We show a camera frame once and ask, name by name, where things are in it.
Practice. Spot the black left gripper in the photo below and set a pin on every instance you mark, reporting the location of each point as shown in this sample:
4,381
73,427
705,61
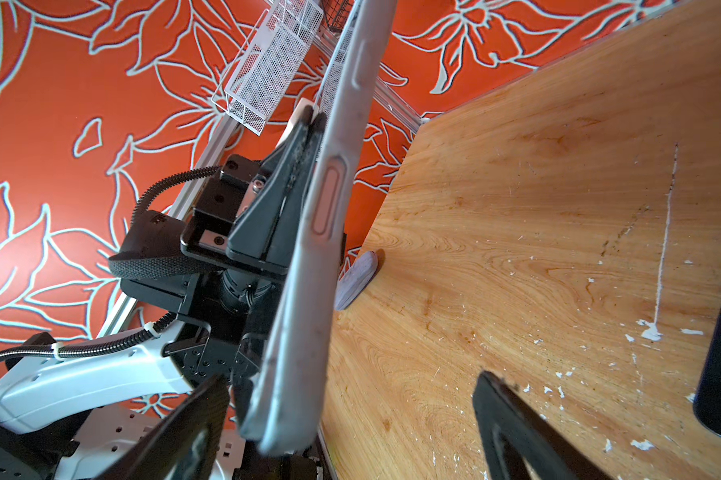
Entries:
248,215

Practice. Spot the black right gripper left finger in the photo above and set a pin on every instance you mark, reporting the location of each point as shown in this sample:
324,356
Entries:
183,445

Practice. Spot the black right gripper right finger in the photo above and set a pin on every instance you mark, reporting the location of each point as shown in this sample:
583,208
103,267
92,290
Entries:
516,440

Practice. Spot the light grey phone case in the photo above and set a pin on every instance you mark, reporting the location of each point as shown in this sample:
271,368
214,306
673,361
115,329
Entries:
288,396

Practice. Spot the black phone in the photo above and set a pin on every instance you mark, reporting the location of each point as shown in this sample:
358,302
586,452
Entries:
345,16

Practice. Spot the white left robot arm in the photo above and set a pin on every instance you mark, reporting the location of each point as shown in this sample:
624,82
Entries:
229,383

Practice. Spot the lavender grey phone case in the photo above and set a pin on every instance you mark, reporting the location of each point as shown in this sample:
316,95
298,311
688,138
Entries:
355,280

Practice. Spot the white wire basket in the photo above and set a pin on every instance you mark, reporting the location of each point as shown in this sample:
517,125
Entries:
254,83

